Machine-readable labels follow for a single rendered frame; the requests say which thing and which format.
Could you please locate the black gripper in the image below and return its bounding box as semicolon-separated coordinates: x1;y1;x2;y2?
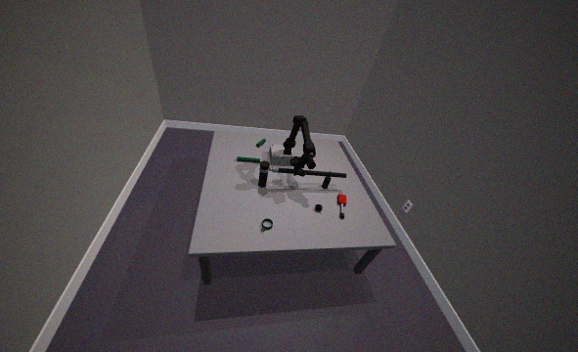
293;157;306;177

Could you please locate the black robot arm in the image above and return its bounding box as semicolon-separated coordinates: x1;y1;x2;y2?
283;115;316;169

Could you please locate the grey cup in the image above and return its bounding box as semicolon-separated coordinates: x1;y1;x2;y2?
259;166;279;173

